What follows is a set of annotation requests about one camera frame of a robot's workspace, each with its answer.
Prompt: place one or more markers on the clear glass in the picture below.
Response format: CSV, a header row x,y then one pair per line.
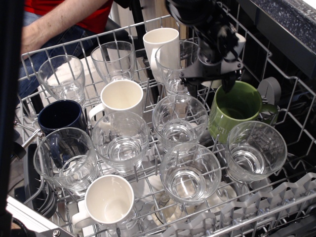
x,y
121,140
190,173
179,118
63,78
254,151
114,60
171,59
66,159

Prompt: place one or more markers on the grey plastic rack clip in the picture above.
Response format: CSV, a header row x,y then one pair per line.
x,y
270,91

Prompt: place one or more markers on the cream mug centre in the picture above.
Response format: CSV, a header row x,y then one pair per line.
x,y
120,95

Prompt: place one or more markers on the grey wire dishwasher rack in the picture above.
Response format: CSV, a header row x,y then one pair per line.
x,y
296,122

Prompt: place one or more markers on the clear glass back centre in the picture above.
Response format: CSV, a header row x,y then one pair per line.
x,y
171,59

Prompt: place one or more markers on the clear glass centre left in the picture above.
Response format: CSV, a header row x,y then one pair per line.
x,y
121,140

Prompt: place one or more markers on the dark blue mug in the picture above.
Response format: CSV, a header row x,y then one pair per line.
x,y
61,114

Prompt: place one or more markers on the white mug back centre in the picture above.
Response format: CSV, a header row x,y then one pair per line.
x,y
153,40

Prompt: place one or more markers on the clear glass back left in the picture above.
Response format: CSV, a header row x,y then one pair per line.
x,y
63,78

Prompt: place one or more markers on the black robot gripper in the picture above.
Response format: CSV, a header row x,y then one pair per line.
x,y
215,40

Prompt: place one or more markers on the clear glass right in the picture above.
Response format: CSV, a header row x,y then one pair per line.
x,y
254,151

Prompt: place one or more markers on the clear glass front centre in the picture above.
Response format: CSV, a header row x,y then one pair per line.
x,y
190,173

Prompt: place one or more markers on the cream mug front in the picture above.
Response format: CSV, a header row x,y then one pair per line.
x,y
108,201

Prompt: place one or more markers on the grey plastic tine row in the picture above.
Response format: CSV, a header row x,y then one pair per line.
x,y
262,208

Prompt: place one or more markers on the person's bare forearm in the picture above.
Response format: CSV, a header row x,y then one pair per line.
x,y
56,21

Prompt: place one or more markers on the clear glass front left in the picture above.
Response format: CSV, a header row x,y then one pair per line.
x,y
66,159

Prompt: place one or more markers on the cream mug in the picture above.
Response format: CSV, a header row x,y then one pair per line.
x,y
108,201
120,95

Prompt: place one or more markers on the clear glass back middle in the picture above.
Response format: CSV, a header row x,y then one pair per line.
x,y
114,60

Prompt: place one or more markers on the green ceramic mug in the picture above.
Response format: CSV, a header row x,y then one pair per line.
x,y
242,103

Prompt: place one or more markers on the white mug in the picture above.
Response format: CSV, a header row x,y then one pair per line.
x,y
229,57
153,40

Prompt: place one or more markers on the white mug back right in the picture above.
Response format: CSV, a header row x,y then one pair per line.
x,y
229,57

